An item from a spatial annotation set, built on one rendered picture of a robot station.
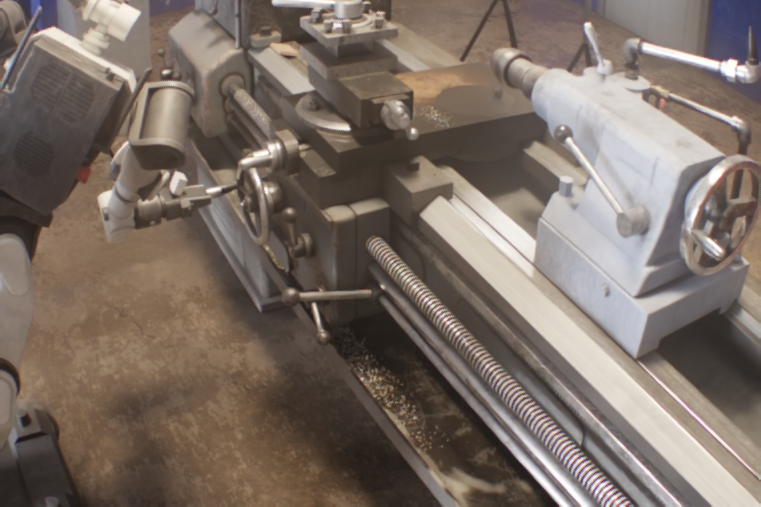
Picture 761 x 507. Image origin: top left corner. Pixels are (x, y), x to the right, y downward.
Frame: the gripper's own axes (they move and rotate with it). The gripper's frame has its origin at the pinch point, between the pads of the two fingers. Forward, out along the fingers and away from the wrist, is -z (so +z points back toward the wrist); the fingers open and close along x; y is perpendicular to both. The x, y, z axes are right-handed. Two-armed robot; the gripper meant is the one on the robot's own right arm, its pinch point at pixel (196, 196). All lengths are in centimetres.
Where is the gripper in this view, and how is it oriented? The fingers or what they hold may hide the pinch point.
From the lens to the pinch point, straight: 215.0
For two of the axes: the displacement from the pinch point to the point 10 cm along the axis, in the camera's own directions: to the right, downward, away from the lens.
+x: -4.5, -4.5, 7.7
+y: 0.0, 8.6, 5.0
